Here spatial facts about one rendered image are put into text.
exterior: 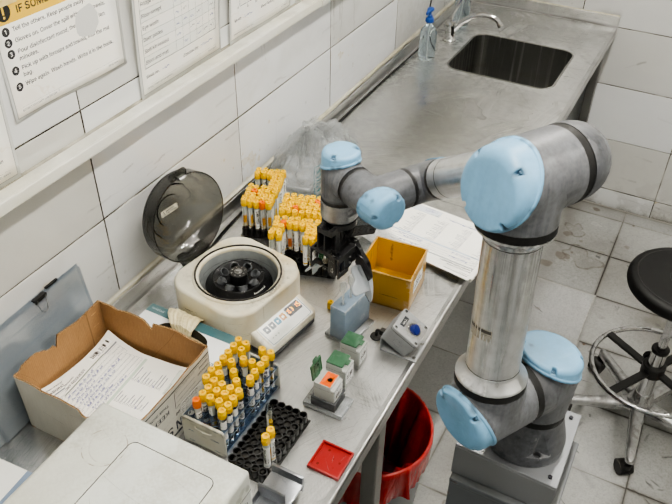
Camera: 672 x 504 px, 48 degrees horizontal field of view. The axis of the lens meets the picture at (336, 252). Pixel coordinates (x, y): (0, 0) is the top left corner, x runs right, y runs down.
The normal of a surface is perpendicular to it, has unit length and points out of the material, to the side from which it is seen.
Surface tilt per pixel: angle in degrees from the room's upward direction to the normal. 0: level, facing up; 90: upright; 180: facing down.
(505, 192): 80
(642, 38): 90
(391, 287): 90
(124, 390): 1
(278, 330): 25
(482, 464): 90
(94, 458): 0
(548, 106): 0
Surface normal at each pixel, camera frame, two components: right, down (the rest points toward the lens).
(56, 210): 0.88, 0.30
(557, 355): 0.18, -0.82
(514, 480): -0.46, 0.54
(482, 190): -0.82, 0.18
